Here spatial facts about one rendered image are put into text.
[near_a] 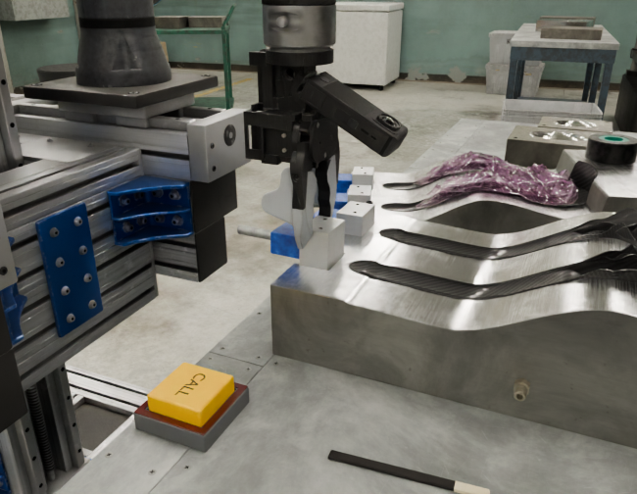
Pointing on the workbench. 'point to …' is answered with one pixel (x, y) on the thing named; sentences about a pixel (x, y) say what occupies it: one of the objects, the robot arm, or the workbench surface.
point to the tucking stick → (407, 473)
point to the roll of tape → (612, 148)
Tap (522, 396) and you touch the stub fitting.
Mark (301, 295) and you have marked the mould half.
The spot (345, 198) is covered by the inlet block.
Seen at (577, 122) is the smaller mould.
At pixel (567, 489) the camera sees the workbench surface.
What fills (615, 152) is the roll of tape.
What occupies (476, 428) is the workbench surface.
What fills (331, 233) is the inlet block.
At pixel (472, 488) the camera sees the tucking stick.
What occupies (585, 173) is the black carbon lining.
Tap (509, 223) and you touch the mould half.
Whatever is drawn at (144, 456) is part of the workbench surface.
